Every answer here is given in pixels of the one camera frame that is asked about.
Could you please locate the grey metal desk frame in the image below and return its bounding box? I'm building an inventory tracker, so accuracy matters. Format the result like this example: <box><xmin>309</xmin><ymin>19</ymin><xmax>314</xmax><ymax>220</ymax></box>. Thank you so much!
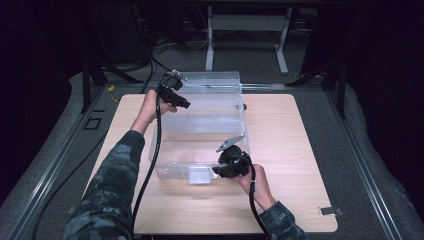
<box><xmin>204</xmin><ymin>5</ymin><xmax>294</xmax><ymax>75</ymax></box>

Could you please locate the aluminium side rail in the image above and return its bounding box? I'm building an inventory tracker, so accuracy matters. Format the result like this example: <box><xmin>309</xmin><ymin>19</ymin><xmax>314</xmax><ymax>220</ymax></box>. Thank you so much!
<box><xmin>324</xmin><ymin>90</ymin><xmax>404</xmax><ymax>240</ymax></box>
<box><xmin>1</xmin><ymin>88</ymin><xmax>108</xmax><ymax>240</ymax></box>

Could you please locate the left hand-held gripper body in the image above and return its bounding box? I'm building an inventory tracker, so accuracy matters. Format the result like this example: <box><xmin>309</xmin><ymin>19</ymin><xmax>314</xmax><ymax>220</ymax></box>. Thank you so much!
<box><xmin>156</xmin><ymin>69</ymin><xmax>188</xmax><ymax>101</ymax></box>

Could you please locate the black upright post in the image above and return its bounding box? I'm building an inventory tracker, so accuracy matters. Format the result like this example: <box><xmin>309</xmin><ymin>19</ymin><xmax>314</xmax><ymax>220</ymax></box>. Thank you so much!
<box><xmin>81</xmin><ymin>59</ymin><xmax>92</xmax><ymax>114</ymax></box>

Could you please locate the person's right hand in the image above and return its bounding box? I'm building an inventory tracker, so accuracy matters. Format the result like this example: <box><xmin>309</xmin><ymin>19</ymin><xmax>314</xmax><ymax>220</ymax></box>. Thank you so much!
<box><xmin>232</xmin><ymin>163</ymin><xmax>278</xmax><ymax>212</ymax></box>

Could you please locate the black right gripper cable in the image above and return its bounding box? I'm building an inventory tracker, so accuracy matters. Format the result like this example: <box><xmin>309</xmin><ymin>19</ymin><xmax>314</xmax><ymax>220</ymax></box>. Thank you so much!
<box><xmin>242</xmin><ymin>155</ymin><xmax>272</xmax><ymax>240</ymax></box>

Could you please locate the silver back rail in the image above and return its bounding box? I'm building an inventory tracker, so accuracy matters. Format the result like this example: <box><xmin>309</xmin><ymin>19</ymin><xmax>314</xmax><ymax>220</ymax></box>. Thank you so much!
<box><xmin>241</xmin><ymin>83</ymin><xmax>286</xmax><ymax>91</ymax></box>

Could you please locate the tangle of background cables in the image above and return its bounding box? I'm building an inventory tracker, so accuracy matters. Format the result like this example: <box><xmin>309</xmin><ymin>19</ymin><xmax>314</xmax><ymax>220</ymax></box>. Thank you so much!
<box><xmin>151</xmin><ymin>33</ymin><xmax>209</xmax><ymax>54</ymax></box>

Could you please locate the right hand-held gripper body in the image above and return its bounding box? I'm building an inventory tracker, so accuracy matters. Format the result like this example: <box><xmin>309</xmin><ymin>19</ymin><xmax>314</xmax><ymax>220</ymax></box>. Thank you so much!
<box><xmin>213</xmin><ymin>134</ymin><xmax>253</xmax><ymax>180</ymax></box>

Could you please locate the black floor cable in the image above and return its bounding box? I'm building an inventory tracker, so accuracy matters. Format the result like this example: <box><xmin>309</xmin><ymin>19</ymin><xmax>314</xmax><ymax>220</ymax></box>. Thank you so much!
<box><xmin>31</xmin><ymin>132</ymin><xmax>108</xmax><ymax>240</ymax></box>

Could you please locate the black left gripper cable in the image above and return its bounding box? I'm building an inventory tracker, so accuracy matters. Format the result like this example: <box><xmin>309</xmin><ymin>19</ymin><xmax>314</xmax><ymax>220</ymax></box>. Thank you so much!
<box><xmin>130</xmin><ymin>73</ymin><xmax>175</xmax><ymax>240</ymax></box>

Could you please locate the clear plastic tiered storage box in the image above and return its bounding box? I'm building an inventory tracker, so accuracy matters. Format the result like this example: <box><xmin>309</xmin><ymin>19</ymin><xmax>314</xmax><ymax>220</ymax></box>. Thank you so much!
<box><xmin>147</xmin><ymin>70</ymin><xmax>251</xmax><ymax>185</ymax></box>

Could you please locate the person's left hand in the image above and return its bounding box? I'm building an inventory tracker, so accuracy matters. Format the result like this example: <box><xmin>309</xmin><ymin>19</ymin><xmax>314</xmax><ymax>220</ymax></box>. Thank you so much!
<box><xmin>130</xmin><ymin>89</ymin><xmax>179</xmax><ymax>136</ymax></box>

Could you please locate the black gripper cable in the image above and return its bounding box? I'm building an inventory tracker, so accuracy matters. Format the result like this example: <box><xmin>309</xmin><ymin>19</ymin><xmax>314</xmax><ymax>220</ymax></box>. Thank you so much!
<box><xmin>242</xmin><ymin>155</ymin><xmax>272</xmax><ymax>240</ymax></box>
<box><xmin>130</xmin><ymin>73</ymin><xmax>175</xmax><ymax>240</ymax></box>

